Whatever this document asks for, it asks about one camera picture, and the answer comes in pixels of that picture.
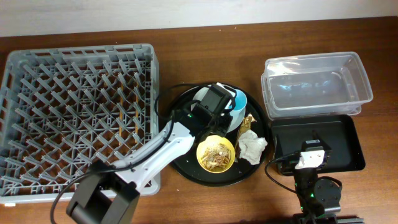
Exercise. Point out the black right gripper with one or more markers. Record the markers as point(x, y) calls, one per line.
point(315, 146)

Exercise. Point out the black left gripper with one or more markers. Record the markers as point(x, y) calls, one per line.
point(218, 125)

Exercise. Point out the light blue plastic cup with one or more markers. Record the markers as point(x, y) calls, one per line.
point(240, 100)

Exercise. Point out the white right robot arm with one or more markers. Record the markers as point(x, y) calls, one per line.
point(319, 197)

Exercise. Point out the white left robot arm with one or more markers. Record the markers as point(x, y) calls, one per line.
point(109, 194)

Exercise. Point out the grey dishwasher rack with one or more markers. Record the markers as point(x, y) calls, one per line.
point(60, 113)

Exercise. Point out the yellow bowl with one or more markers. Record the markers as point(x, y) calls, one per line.
point(214, 140)

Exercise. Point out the light grey round plate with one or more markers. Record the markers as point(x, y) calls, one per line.
point(237, 115)

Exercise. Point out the crumpled white tissue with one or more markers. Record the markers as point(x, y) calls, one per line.
point(251, 147)

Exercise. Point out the gold foil wrapper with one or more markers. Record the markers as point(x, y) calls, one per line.
point(245, 126)

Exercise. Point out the food scraps in bowl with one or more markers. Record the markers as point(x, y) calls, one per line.
point(216, 157)

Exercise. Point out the black round tray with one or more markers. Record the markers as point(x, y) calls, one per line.
point(187, 164)

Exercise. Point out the black rectangular tray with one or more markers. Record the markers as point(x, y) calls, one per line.
point(338, 131)

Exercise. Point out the clear plastic storage bin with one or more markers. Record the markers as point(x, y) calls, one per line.
point(315, 85)

